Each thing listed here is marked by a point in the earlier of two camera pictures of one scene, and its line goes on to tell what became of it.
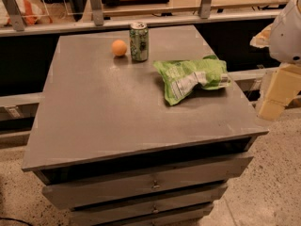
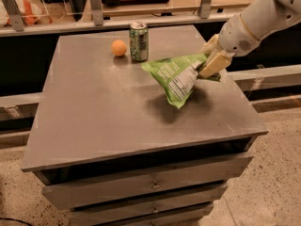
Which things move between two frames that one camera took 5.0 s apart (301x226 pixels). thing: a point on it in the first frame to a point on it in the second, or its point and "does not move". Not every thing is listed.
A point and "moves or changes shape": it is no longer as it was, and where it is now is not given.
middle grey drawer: (149, 207) does not move
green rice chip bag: (182, 77) moves or changes shape
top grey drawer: (147, 182) does not move
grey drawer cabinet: (107, 147) does not move
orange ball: (118, 47) does not move
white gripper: (287, 37) to (235, 36)
